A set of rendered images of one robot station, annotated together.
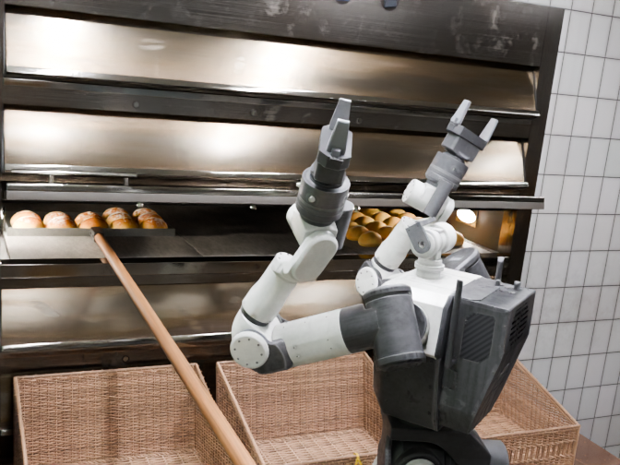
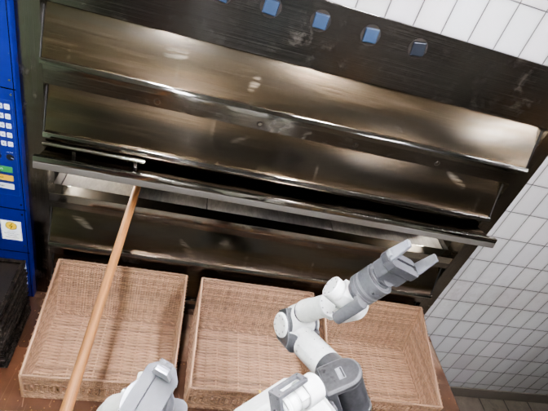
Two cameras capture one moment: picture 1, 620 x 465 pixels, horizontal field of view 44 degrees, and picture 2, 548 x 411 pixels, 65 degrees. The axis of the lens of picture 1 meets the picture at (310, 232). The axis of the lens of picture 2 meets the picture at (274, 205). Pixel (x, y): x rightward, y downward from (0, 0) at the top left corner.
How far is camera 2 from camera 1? 1.18 m
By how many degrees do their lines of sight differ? 25
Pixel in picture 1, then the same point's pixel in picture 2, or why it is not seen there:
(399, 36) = (416, 82)
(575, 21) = not seen: outside the picture
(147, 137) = (165, 127)
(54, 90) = (87, 80)
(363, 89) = (365, 123)
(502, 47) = (518, 108)
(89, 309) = (115, 228)
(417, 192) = (333, 295)
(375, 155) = (361, 172)
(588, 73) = not seen: outside the picture
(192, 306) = (191, 240)
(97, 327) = not seen: hidden behind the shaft
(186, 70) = (203, 82)
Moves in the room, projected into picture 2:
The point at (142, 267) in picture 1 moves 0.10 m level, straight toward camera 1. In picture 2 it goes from (154, 212) to (145, 227)
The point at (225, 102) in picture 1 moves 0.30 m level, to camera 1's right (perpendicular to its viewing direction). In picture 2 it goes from (236, 112) to (314, 147)
